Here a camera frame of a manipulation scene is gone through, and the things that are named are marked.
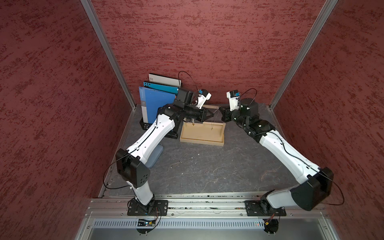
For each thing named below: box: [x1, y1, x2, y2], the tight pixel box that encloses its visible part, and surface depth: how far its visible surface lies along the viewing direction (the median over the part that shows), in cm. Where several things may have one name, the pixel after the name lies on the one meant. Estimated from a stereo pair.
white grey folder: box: [148, 73, 182, 88], surface depth 101 cm
